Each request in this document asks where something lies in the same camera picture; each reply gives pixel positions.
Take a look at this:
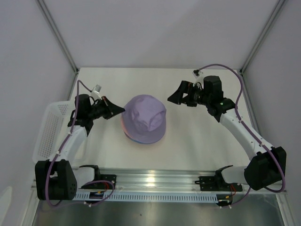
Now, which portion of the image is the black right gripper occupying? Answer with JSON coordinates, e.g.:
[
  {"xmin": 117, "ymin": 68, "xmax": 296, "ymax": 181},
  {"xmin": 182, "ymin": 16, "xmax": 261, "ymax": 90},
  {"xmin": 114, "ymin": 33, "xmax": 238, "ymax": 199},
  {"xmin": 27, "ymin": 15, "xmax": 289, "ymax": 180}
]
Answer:
[{"xmin": 167, "ymin": 81, "xmax": 211, "ymax": 107}]

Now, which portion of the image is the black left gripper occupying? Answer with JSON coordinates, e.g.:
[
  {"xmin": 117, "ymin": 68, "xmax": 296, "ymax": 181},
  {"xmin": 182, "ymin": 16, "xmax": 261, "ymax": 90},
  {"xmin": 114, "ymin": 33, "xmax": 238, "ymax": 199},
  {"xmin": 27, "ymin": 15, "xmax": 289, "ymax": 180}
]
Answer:
[{"xmin": 87, "ymin": 96, "xmax": 124, "ymax": 120}]

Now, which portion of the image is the pink bucket hat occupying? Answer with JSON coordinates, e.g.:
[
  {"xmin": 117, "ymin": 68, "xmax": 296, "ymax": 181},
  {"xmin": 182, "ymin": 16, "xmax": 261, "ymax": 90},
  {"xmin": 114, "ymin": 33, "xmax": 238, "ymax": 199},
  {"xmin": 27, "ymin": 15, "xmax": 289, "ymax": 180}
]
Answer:
[{"xmin": 120, "ymin": 118, "xmax": 131, "ymax": 138}]

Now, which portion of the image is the lavender bucket hat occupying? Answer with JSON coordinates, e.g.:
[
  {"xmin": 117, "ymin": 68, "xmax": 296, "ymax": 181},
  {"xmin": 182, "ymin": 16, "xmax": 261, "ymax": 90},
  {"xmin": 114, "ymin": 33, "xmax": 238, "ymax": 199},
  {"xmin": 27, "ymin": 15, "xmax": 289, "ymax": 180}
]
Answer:
[{"xmin": 121, "ymin": 95, "xmax": 166, "ymax": 144}]

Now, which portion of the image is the blue bucket hat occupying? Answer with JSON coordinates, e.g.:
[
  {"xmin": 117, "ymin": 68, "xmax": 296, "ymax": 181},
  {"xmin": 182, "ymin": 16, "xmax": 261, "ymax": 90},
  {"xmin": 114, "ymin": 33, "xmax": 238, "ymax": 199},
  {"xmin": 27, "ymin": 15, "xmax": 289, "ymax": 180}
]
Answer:
[{"xmin": 132, "ymin": 139, "xmax": 151, "ymax": 145}]

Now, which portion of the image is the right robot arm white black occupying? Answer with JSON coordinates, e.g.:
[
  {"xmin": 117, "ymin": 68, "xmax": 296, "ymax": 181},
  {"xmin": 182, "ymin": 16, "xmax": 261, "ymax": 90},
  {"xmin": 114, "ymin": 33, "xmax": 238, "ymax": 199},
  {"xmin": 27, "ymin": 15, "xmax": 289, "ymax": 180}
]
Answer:
[{"xmin": 167, "ymin": 75, "xmax": 286, "ymax": 192}]

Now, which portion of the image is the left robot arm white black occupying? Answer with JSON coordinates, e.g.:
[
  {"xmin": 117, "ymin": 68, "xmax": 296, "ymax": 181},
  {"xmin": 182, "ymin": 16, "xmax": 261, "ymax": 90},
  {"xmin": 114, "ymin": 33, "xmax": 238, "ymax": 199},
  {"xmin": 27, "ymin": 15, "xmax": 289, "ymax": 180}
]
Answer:
[{"xmin": 32, "ymin": 94, "xmax": 125, "ymax": 202}]

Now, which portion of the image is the white plastic basket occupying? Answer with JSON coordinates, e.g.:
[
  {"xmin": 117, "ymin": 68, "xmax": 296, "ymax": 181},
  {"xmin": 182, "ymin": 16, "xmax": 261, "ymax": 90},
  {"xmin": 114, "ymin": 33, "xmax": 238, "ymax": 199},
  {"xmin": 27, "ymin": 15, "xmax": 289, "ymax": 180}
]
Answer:
[{"xmin": 32, "ymin": 101, "xmax": 87, "ymax": 165}]

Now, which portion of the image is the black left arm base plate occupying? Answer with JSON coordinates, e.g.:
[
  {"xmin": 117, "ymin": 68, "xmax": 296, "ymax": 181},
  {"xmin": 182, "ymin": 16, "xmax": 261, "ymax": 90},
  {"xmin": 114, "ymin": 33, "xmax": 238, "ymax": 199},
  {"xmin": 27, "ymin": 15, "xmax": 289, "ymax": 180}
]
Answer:
[{"xmin": 92, "ymin": 174, "xmax": 117, "ymax": 190}]

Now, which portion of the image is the aluminium mounting rail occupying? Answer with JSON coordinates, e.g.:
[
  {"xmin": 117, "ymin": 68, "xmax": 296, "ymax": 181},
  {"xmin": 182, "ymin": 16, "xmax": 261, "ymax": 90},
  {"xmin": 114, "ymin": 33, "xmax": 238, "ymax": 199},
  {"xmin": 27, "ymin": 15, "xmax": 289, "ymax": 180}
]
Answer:
[{"xmin": 30, "ymin": 168, "xmax": 287, "ymax": 194}]

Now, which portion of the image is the slotted grey cable duct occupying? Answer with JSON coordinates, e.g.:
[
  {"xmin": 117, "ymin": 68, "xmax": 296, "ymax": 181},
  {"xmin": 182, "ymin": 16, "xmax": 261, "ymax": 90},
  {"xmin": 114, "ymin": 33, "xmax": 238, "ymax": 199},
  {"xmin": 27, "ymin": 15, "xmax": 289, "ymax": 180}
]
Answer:
[{"xmin": 73, "ymin": 192, "xmax": 218, "ymax": 203}]

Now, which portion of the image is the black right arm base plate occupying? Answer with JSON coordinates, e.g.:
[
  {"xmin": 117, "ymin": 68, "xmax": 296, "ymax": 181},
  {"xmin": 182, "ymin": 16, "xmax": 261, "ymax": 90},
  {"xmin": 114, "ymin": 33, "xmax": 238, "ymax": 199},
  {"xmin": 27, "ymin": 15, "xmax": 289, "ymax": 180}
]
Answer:
[{"xmin": 194, "ymin": 176, "xmax": 243, "ymax": 192}]

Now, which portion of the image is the left aluminium frame post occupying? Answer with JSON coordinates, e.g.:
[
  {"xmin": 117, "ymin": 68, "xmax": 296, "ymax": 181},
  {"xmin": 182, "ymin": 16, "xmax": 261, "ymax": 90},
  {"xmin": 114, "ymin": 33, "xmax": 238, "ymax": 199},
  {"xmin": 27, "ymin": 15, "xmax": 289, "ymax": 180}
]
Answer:
[{"xmin": 35, "ymin": 0, "xmax": 79, "ymax": 74}]

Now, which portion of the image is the aluminium frame post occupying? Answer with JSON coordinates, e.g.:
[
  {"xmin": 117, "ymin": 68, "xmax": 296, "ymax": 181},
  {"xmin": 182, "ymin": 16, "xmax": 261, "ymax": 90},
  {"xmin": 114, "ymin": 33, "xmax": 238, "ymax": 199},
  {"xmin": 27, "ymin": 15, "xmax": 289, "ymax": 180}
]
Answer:
[
  {"xmin": 239, "ymin": 0, "xmax": 289, "ymax": 76},
  {"xmin": 35, "ymin": 0, "xmax": 79, "ymax": 74}
]

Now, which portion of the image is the right aluminium frame post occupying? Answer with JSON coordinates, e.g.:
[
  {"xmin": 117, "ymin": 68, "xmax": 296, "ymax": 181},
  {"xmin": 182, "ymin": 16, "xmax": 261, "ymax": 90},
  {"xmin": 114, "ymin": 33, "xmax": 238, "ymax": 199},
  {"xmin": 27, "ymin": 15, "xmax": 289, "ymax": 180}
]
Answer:
[{"xmin": 239, "ymin": 0, "xmax": 289, "ymax": 76}]

